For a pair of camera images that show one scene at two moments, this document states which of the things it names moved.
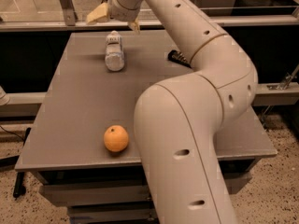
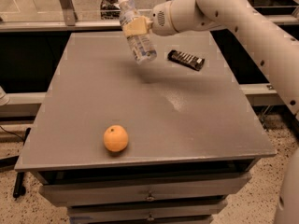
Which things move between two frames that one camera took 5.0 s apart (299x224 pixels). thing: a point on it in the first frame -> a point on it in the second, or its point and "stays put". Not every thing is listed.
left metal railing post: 65,0 stays put
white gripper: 119,10 -> 162,20
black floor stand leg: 20,188 stays put
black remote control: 177,57 stays put
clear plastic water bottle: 114,57 -> 140,45
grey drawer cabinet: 81,137 stays put
